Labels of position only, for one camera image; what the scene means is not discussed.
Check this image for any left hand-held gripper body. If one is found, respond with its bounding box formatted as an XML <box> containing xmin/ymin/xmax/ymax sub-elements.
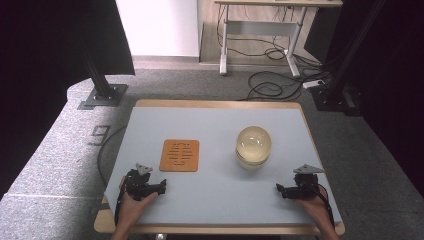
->
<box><xmin>123</xmin><ymin>162</ymin><xmax>162</xmax><ymax>202</ymax></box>

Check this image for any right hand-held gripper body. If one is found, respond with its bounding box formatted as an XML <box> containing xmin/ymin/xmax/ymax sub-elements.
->
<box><xmin>282</xmin><ymin>163</ymin><xmax>326</xmax><ymax>201</ymax></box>

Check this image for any person's left hand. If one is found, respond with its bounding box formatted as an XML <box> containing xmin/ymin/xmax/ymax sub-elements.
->
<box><xmin>115</xmin><ymin>191</ymin><xmax>160</xmax><ymax>232</ymax></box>

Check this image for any person's right hand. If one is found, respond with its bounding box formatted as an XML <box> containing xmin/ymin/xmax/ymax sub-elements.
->
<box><xmin>294</xmin><ymin>185</ymin><xmax>332</xmax><ymax>229</ymax></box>

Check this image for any orange wooden coaster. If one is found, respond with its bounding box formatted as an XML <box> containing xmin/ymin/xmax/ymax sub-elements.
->
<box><xmin>159</xmin><ymin>138</ymin><xmax>201</xmax><ymax>173</ymax></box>

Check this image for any translucent round bowl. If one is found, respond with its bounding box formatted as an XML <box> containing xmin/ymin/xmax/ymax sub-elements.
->
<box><xmin>235</xmin><ymin>125</ymin><xmax>273</xmax><ymax>170</ymax></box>

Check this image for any light blue table mat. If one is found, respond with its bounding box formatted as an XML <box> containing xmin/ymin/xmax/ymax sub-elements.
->
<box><xmin>103</xmin><ymin>106</ymin><xmax>344</xmax><ymax>226</ymax></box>

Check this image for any wooden table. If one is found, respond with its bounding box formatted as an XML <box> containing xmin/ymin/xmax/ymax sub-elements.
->
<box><xmin>93</xmin><ymin>98</ymin><xmax>346</xmax><ymax>236</ymax></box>

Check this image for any white power strip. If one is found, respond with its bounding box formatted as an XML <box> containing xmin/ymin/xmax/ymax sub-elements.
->
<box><xmin>302</xmin><ymin>79</ymin><xmax>326</xmax><ymax>90</ymax></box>

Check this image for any black stand with grey base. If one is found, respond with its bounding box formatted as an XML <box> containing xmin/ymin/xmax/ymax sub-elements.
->
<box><xmin>77</xmin><ymin>43</ymin><xmax>129</xmax><ymax>111</ymax></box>

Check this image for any black curtain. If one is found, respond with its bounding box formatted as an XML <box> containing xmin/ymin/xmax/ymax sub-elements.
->
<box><xmin>304</xmin><ymin>0</ymin><xmax>424</xmax><ymax>198</ymax></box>
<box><xmin>0</xmin><ymin>0</ymin><xmax>136</xmax><ymax>198</ymax></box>

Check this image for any white-legged desk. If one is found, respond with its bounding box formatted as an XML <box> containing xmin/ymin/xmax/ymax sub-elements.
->
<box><xmin>214</xmin><ymin>0</ymin><xmax>344</xmax><ymax>78</ymax></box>

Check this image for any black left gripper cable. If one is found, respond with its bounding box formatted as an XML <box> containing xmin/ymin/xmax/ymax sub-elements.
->
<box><xmin>113</xmin><ymin>179</ymin><xmax>129</xmax><ymax>226</ymax></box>

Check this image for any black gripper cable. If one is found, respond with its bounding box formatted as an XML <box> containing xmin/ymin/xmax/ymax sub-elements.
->
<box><xmin>315</xmin><ymin>183</ymin><xmax>336</xmax><ymax>230</ymax></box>
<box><xmin>113</xmin><ymin>179</ymin><xmax>129</xmax><ymax>226</ymax></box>

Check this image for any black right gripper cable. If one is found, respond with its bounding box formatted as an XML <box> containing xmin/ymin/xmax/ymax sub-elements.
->
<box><xmin>315</xmin><ymin>183</ymin><xmax>336</xmax><ymax>230</ymax></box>

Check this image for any black floor cable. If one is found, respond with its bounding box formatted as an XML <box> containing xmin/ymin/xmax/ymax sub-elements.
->
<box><xmin>96</xmin><ymin>124</ymin><xmax>128</xmax><ymax>187</ymax></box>

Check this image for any tangle of black cables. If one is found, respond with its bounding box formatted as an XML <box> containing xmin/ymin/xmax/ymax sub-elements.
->
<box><xmin>215</xmin><ymin>4</ymin><xmax>332</xmax><ymax>102</ymax></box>

